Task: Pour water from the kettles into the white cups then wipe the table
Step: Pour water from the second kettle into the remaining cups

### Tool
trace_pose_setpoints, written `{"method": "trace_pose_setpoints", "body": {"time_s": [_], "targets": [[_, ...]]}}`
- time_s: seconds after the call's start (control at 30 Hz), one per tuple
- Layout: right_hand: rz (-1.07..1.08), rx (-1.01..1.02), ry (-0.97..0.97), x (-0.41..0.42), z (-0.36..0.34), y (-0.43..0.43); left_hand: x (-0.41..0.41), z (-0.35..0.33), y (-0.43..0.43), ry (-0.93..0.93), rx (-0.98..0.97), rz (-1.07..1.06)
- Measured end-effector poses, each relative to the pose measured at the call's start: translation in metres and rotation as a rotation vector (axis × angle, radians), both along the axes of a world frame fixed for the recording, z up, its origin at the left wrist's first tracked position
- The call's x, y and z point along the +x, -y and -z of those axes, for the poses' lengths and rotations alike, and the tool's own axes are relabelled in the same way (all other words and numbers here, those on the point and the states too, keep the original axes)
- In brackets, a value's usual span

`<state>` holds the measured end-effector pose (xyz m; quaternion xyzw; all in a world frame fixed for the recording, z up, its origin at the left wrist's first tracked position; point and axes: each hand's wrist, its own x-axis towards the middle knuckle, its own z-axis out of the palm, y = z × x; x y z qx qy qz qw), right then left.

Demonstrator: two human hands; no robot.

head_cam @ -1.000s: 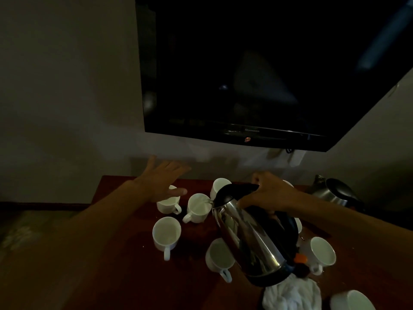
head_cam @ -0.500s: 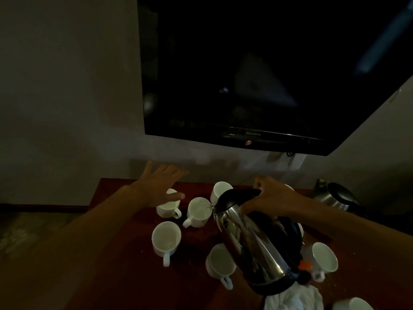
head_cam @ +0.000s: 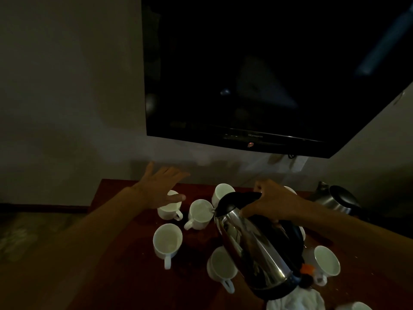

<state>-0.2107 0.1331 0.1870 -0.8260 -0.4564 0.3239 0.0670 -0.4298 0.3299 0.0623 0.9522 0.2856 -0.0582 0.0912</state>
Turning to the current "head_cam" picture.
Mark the person's left forearm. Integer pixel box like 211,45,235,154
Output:
0,186,149,310

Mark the black and steel kettle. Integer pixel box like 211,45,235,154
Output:
214,191,315,301

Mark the white crumpled cloth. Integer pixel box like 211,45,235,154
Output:
266,287,327,310

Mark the person's right hand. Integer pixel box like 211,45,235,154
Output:
240,179,310,225

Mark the person's right forearm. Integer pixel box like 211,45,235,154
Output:
298,200,413,288

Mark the black wall television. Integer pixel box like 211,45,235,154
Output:
141,0,413,159

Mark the steel kettle with black lid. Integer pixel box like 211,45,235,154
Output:
309,181,368,220

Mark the dark red wooden table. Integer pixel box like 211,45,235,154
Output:
64,179,413,310

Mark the person's left hand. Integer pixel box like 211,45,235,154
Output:
133,161,191,210

